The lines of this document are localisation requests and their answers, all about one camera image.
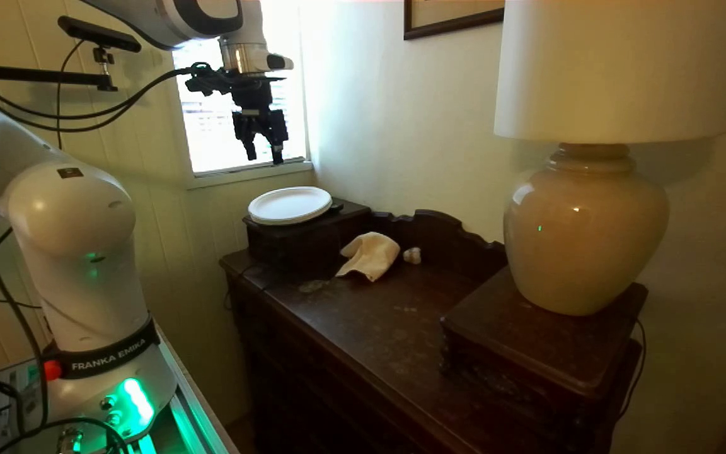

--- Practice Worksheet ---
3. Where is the window with white frame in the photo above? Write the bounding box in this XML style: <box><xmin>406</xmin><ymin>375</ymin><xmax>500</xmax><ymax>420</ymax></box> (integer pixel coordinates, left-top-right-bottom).
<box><xmin>169</xmin><ymin>0</ymin><xmax>314</xmax><ymax>182</ymax></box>

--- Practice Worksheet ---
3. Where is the robot pedestal with green lights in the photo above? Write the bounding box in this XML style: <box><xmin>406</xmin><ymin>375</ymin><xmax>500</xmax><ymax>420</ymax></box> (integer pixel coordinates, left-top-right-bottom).
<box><xmin>0</xmin><ymin>336</ymin><xmax>239</xmax><ymax>454</ymax></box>

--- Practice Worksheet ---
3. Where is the dark wooden lamp stand box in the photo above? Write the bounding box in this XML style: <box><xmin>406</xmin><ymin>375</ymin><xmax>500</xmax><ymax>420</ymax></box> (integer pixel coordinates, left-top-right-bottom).
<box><xmin>439</xmin><ymin>266</ymin><xmax>650</xmax><ymax>404</ymax></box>

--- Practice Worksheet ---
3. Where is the beige table lamp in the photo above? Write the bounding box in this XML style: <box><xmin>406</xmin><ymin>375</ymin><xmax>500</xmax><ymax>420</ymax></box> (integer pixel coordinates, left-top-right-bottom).
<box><xmin>492</xmin><ymin>0</ymin><xmax>726</xmax><ymax>318</ymax></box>

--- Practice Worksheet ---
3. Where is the dark wooden dresser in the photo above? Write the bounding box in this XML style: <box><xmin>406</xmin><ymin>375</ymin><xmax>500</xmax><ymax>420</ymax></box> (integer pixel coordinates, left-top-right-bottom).
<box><xmin>221</xmin><ymin>197</ymin><xmax>654</xmax><ymax>454</ymax></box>

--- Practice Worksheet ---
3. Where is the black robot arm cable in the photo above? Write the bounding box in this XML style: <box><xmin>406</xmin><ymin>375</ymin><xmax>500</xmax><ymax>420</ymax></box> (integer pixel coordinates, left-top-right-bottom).
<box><xmin>0</xmin><ymin>66</ymin><xmax>195</xmax><ymax>133</ymax></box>

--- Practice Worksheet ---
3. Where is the white round plate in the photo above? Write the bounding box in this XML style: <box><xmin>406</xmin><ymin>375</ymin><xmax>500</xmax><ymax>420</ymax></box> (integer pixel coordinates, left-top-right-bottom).
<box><xmin>246</xmin><ymin>185</ymin><xmax>335</xmax><ymax>227</ymax></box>

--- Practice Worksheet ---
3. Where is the black camera boom rod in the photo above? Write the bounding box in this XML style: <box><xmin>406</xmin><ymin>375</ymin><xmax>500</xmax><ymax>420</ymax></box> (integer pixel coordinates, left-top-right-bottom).
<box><xmin>0</xmin><ymin>51</ymin><xmax>122</xmax><ymax>92</ymax></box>

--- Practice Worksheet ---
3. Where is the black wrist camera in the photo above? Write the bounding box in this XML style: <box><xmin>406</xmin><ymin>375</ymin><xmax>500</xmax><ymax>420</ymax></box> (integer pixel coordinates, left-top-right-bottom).
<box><xmin>185</xmin><ymin>61</ymin><xmax>239</xmax><ymax>97</ymax></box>

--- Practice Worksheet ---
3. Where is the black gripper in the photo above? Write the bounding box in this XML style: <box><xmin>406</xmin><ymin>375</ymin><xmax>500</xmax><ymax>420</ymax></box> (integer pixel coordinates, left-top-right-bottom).
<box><xmin>229</xmin><ymin>74</ymin><xmax>294</xmax><ymax>167</ymax></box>

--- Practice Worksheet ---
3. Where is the crumpled white cloth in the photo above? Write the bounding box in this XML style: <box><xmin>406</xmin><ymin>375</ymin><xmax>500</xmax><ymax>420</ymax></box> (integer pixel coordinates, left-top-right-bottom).
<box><xmin>334</xmin><ymin>229</ymin><xmax>403</xmax><ymax>284</ymax></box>

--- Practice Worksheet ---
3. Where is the black camera on stand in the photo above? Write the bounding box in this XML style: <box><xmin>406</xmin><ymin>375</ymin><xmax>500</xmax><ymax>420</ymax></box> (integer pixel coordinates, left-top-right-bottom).
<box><xmin>55</xmin><ymin>13</ymin><xmax>145</xmax><ymax>56</ymax></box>

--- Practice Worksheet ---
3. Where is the dark picture frame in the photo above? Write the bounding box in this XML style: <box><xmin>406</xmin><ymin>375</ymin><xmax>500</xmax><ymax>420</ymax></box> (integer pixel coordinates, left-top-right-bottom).
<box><xmin>402</xmin><ymin>0</ymin><xmax>507</xmax><ymax>42</ymax></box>

